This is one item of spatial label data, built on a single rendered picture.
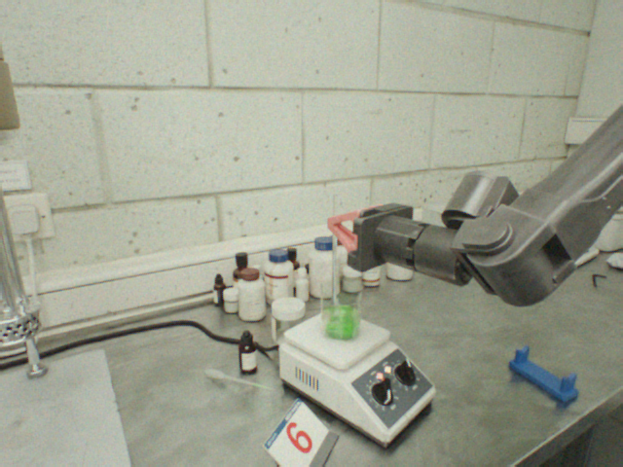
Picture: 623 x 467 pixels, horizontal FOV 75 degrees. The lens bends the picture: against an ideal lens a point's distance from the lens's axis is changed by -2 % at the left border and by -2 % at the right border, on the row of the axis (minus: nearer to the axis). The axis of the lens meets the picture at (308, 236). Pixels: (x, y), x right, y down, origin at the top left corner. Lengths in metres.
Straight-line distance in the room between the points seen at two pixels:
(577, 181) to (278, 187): 0.72
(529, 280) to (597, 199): 0.09
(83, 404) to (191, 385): 0.15
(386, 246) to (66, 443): 0.47
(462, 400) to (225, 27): 0.82
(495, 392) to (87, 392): 0.61
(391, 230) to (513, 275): 0.15
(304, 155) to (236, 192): 0.20
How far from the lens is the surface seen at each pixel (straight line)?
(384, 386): 0.58
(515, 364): 0.78
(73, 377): 0.77
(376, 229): 0.49
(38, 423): 0.70
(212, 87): 0.94
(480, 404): 0.69
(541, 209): 0.41
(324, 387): 0.60
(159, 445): 0.62
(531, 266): 0.40
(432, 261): 0.45
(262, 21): 0.99
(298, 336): 0.63
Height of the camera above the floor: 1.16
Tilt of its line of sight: 18 degrees down
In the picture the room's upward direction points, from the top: straight up
